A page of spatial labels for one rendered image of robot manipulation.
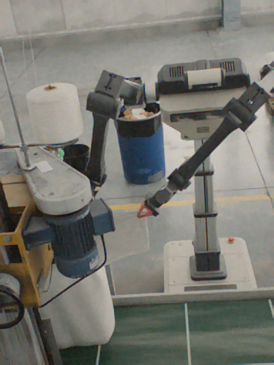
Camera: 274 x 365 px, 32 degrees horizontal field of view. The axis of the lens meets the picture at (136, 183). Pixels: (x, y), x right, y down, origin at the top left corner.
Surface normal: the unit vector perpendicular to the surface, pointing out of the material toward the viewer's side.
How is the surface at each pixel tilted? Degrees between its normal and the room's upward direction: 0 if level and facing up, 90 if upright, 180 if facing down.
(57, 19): 90
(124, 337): 0
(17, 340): 90
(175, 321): 0
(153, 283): 0
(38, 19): 90
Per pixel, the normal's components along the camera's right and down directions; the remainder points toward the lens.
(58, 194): -0.11, -0.87
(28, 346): -0.04, 0.50
